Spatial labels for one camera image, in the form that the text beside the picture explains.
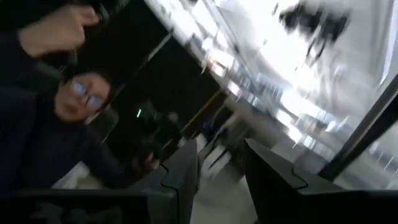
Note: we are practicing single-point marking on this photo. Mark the person's eyeglasses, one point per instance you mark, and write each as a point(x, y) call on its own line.
point(88, 95)

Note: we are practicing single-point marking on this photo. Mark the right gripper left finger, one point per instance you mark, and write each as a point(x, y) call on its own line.
point(178, 186)

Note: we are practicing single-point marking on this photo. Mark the person's hand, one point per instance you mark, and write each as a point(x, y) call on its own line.
point(59, 29)

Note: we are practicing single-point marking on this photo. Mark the black metal rig frame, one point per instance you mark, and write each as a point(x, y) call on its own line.
point(360, 140)

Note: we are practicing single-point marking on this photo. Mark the person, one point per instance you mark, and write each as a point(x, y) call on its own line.
point(37, 140)

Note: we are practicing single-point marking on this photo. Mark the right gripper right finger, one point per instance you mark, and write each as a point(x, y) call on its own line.
point(273, 186)

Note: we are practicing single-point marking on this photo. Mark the black device with green light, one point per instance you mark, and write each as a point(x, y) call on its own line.
point(149, 127)

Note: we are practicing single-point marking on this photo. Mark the black blurred object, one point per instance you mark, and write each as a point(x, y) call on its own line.
point(311, 21)

